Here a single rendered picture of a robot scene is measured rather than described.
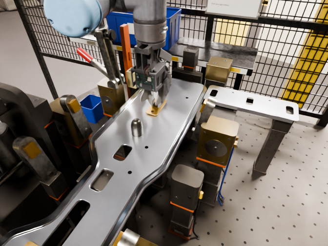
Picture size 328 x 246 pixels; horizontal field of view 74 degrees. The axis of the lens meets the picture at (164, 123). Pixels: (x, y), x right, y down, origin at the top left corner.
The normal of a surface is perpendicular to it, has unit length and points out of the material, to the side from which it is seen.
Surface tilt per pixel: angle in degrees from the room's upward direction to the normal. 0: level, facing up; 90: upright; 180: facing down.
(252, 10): 90
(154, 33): 91
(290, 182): 0
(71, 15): 90
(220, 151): 90
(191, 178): 0
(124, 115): 0
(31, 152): 78
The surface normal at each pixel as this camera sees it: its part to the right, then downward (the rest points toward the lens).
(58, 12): -0.07, 0.66
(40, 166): 0.90, 0.10
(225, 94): 0.00, -0.75
